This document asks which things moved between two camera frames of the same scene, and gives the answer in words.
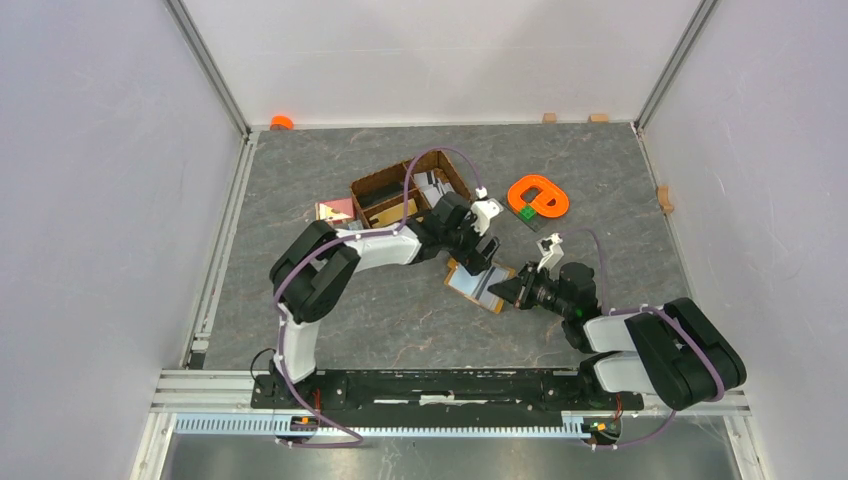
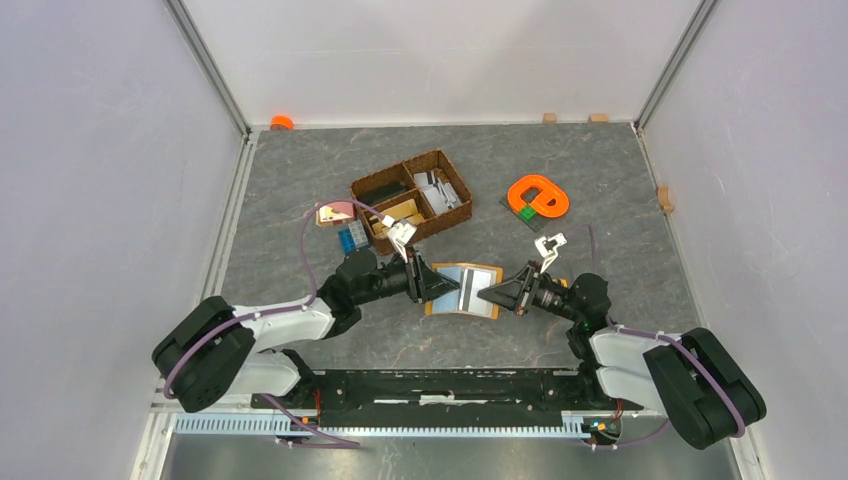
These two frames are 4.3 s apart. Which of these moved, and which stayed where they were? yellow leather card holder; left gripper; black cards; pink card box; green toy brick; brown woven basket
Moved: left gripper; yellow leather card holder
Stayed: brown woven basket; green toy brick; pink card box; black cards
